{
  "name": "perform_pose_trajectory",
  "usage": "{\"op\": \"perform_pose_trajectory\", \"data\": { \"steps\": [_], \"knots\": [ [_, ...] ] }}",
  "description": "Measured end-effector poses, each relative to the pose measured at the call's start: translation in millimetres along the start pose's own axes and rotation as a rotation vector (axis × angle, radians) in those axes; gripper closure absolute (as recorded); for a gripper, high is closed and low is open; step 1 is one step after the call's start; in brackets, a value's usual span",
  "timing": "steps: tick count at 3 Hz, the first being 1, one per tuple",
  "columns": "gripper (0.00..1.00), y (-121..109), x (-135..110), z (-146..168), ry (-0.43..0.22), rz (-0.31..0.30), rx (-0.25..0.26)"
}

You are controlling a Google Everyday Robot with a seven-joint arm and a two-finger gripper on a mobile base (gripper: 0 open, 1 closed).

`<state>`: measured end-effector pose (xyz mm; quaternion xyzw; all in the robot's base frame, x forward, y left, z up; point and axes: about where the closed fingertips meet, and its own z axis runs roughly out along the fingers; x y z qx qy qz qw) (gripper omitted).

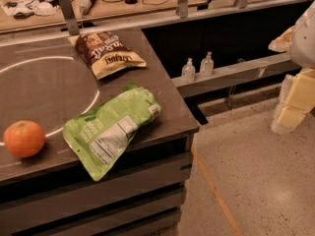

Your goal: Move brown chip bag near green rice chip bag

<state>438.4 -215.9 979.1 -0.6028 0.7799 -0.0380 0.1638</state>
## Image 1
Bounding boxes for orange fruit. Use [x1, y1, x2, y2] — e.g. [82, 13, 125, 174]
[3, 120, 45, 158]

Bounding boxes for grey handheld tool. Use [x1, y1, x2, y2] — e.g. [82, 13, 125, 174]
[79, 0, 95, 15]

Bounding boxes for clear sanitizer bottle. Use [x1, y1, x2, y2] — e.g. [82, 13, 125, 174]
[200, 51, 214, 76]
[181, 58, 196, 83]

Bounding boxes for left clear sanitizer bottle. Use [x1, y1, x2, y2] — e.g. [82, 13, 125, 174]
[181, 58, 196, 83]

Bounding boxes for grey metal rail post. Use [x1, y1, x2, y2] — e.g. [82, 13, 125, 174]
[176, 0, 195, 19]

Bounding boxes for wooden background desk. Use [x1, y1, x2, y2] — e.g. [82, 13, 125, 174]
[0, 0, 209, 34]

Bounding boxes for right clear sanitizer bottle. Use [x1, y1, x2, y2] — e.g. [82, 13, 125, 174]
[200, 51, 214, 76]

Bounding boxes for green rice chip bag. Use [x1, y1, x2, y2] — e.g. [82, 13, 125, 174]
[63, 85, 161, 181]

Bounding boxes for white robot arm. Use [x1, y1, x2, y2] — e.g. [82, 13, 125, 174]
[269, 1, 315, 134]

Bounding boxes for grey metal shelf beam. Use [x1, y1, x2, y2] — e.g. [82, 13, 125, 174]
[172, 53, 300, 98]

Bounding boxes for grey metal bracket post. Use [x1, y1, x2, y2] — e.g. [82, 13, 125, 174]
[58, 0, 79, 35]

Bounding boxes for brown chip bag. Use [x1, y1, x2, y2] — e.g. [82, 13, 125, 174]
[68, 31, 147, 80]

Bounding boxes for white face mask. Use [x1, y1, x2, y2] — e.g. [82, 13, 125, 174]
[33, 2, 57, 16]

